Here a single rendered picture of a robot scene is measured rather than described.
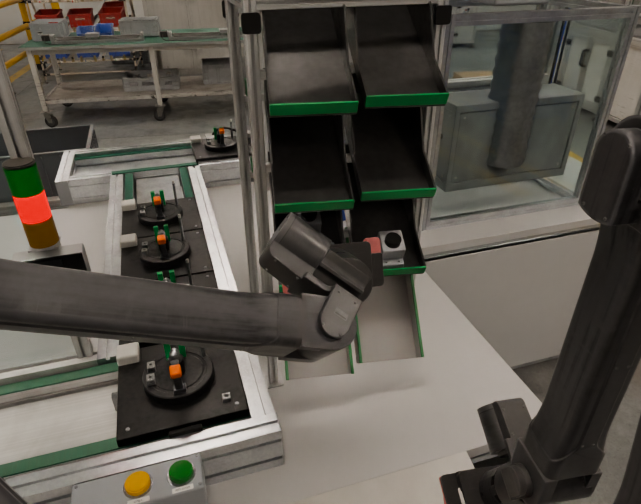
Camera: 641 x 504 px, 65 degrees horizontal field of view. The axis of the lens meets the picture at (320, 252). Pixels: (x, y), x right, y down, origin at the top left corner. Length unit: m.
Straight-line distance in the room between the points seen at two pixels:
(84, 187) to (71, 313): 1.68
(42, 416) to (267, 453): 0.46
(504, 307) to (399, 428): 1.07
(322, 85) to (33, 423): 0.85
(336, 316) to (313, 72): 0.45
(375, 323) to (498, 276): 0.97
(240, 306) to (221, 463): 0.55
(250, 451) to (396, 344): 0.36
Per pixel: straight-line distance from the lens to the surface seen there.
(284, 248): 0.56
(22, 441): 1.18
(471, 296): 1.96
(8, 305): 0.49
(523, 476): 0.65
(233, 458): 1.02
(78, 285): 0.49
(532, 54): 1.78
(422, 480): 1.07
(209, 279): 1.37
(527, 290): 2.12
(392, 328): 1.09
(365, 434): 1.12
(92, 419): 1.16
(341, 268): 0.57
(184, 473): 0.95
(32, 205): 1.00
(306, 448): 1.09
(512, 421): 0.71
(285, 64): 0.87
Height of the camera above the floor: 1.73
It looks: 32 degrees down
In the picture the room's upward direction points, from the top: straight up
